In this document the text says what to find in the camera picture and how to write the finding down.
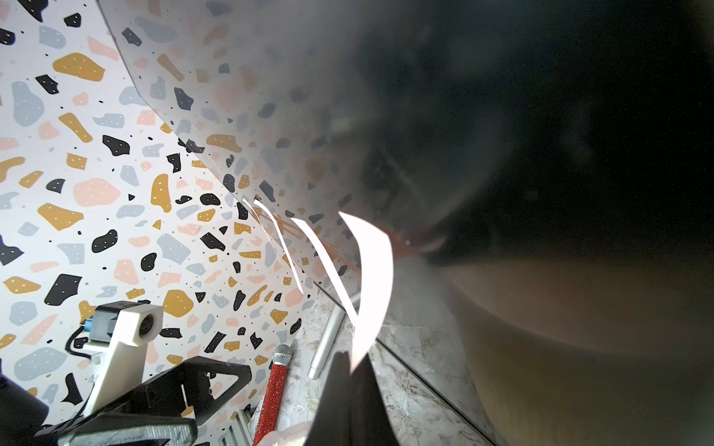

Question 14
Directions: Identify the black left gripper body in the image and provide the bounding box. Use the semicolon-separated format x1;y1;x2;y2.
33;410;198;445

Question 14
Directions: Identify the pink sticky note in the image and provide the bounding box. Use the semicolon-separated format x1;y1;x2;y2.
253;199;305;295
340;212;394;373
241;197;278;261
291;217;358;327

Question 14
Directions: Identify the white lined waste bin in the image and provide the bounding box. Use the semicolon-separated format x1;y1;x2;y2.
441;259;713;445

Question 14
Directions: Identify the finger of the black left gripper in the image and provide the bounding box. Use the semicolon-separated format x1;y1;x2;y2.
128;357;252;425

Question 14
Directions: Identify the red glitter microphone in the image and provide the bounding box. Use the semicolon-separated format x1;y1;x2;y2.
253;344;292;446

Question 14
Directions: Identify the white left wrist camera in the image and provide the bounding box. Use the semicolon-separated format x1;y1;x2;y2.
82;301;164;417

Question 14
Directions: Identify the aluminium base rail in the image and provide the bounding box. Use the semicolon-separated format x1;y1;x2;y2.
218;410;254;446

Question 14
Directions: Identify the black monitor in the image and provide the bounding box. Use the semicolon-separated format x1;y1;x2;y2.
100;1;713;268

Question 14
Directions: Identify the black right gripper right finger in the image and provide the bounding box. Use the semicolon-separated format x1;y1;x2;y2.
353;356;399;446

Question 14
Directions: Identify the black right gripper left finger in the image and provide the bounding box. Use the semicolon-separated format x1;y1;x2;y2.
304;352;355;446

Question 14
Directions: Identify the silver microphone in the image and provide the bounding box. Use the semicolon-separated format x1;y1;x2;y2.
306;294;350;380

